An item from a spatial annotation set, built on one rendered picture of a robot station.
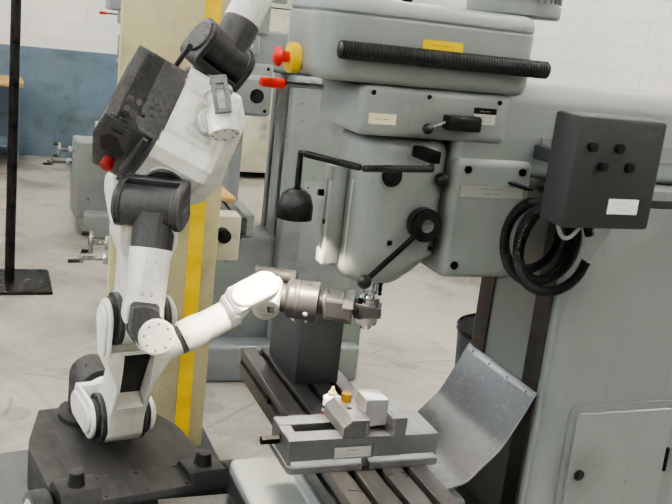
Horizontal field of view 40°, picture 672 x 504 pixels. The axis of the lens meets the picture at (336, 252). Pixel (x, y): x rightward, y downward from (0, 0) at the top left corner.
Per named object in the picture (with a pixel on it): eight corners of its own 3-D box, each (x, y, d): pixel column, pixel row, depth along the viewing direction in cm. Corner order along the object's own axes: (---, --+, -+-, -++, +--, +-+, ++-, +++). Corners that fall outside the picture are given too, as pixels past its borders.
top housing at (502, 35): (317, 79, 171) (327, -9, 167) (277, 67, 194) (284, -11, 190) (532, 98, 188) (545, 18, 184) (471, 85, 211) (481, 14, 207)
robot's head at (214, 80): (207, 127, 201) (208, 113, 193) (202, 91, 203) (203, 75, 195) (236, 124, 202) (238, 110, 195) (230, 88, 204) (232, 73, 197)
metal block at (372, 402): (363, 426, 197) (367, 400, 196) (353, 414, 203) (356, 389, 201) (385, 425, 199) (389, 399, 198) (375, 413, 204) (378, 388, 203)
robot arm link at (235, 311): (284, 287, 198) (229, 315, 195) (285, 306, 206) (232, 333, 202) (269, 264, 201) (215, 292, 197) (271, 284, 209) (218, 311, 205)
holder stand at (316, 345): (294, 385, 235) (301, 311, 231) (268, 353, 255) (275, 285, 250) (337, 382, 240) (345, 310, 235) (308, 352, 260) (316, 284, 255)
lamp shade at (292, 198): (269, 215, 184) (271, 185, 183) (294, 212, 190) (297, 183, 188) (294, 223, 180) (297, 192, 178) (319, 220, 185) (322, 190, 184)
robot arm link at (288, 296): (297, 308, 197) (245, 301, 198) (298, 329, 206) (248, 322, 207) (305, 262, 203) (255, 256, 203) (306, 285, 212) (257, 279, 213)
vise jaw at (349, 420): (342, 438, 192) (344, 421, 191) (323, 413, 204) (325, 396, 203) (368, 436, 195) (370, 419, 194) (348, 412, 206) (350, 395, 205)
